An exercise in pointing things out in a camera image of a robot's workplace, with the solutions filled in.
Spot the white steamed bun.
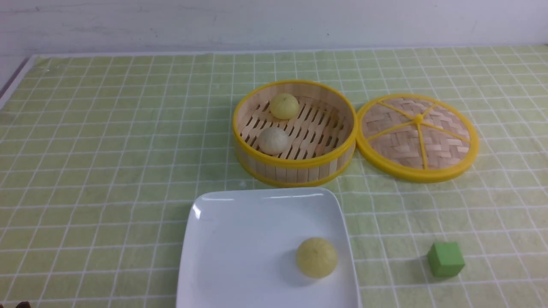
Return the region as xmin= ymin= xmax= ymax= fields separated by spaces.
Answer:
xmin=258 ymin=127 xmax=289 ymax=156

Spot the yellow steamed bun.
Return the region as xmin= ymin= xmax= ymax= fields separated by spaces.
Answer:
xmin=296 ymin=237 xmax=338 ymax=279
xmin=269 ymin=93 xmax=299 ymax=120

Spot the white square plate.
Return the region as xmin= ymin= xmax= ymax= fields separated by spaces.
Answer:
xmin=176 ymin=187 xmax=362 ymax=308

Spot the yellow steamed bun on plate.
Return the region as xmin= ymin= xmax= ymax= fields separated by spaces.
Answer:
xmin=296 ymin=237 xmax=338 ymax=279

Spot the yellow-rimmed bamboo steamer basket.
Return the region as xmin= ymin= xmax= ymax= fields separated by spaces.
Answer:
xmin=232 ymin=80 xmax=358 ymax=187

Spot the yellow-rimmed woven steamer lid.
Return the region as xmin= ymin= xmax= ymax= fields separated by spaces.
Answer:
xmin=356 ymin=94 xmax=479 ymax=183

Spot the green checkered tablecloth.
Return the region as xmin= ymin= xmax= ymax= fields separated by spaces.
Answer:
xmin=0 ymin=45 xmax=548 ymax=308

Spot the green cube block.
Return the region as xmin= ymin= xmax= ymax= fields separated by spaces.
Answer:
xmin=427 ymin=242 xmax=465 ymax=278

